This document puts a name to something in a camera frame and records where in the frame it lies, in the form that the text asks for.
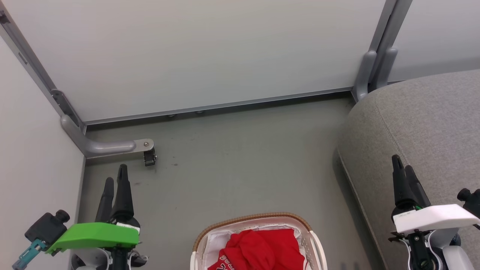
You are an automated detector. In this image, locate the black caster wheel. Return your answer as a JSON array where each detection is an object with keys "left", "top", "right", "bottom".
[{"left": 143, "top": 148, "right": 157, "bottom": 167}]

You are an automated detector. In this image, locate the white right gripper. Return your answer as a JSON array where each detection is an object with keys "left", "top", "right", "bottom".
[{"left": 391, "top": 154, "right": 480, "bottom": 235}]

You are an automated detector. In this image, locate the grey curved partition foot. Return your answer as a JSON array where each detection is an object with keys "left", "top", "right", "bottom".
[{"left": 60, "top": 114, "right": 155, "bottom": 158}]

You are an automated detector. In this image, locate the white basket with brown rim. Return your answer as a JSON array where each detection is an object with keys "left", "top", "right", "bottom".
[{"left": 190, "top": 212, "right": 328, "bottom": 270}]

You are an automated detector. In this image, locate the grey double partition post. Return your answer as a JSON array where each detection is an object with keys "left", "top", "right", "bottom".
[{"left": 369, "top": 0, "right": 414, "bottom": 90}]

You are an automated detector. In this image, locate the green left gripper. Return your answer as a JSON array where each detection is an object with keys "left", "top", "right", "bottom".
[{"left": 45, "top": 164, "right": 140, "bottom": 256}]

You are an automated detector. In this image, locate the teal left cable connector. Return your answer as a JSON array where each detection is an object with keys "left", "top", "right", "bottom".
[{"left": 12, "top": 239, "right": 48, "bottom": 270}]

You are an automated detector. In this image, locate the grey fabric sofa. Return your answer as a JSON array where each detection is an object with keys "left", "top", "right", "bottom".
[{"left": 337, "top": 69, "right": 480, "bottom": 270}]

